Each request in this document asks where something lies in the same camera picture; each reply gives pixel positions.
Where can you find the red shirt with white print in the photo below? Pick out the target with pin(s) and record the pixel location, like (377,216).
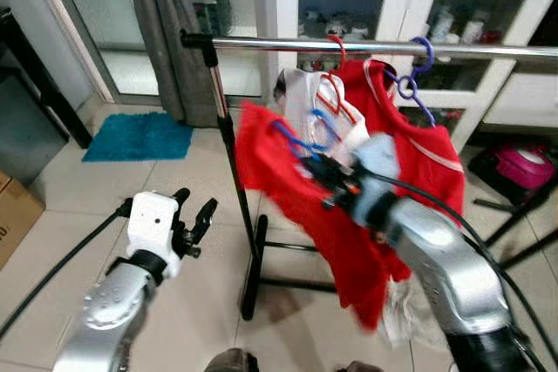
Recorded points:
(288,189)

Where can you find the blue plastic clothes hanger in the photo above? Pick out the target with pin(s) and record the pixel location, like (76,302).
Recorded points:
(292,141)

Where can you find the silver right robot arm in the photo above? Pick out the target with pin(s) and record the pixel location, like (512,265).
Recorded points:
(445,276)

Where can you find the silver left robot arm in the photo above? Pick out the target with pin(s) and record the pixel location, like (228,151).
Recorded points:
(113,302)

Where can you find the red plastic clothes hanger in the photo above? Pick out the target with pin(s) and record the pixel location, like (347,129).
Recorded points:
(342,55)

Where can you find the purple plastic clothes hanger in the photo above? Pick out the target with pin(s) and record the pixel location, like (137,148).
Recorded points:
(427,63)

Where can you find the teal bath mat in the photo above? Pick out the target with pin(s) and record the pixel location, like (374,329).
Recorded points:
(139,137)

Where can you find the chrome and black clothes rack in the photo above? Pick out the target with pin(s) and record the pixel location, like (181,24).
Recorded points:
(261,44)

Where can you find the brown cardboard box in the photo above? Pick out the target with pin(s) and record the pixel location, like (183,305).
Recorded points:
(17,215)

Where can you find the black metal stand legs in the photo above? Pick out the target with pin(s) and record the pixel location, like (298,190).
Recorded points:
(523,213)

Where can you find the dark grey cabinet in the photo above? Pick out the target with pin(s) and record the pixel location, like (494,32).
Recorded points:
(30,119)

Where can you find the pink and black appliance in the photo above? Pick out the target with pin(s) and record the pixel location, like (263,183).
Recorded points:
(523,167)

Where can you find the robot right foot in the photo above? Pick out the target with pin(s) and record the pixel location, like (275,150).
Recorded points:
(359,367)

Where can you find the white plastic bottle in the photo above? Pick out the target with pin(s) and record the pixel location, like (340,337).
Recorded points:
(475,30)
(445,22)

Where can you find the dark plastic container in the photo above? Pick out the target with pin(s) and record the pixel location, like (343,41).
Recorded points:
(211,8)

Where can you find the white framed glass sliding door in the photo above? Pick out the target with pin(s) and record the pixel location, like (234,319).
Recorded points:
(105,23)

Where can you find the grey curtain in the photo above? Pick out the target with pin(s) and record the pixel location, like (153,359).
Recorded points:
(174,6)

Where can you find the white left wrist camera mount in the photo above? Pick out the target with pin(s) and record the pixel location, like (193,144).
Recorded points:
(153,219)

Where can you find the pale grey right wrist camera mount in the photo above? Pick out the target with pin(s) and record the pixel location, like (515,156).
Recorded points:
(377,158)

